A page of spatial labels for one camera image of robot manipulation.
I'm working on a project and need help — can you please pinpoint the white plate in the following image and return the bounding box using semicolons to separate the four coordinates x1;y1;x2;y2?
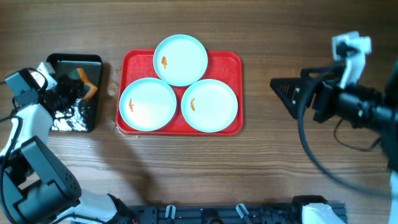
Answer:
119;78;177;132
180;79;238;133
153;34;208;87

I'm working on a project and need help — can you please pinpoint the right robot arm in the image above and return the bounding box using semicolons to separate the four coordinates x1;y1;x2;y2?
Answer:
270;62;397;223

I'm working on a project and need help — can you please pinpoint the black rectangular water tray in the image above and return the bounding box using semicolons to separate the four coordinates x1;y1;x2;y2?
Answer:
46;53;103;133

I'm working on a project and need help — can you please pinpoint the green and orange sponge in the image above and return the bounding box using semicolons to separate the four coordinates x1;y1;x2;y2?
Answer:
68;68;98;101

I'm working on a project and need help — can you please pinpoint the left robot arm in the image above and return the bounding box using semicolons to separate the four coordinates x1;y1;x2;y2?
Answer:
1;68;139;223

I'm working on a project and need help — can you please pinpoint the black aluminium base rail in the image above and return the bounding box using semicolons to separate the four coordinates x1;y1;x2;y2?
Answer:
129;203;346;224

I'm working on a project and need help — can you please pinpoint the red plastic tray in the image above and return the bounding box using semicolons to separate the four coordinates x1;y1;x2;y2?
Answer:
118;49;244;136

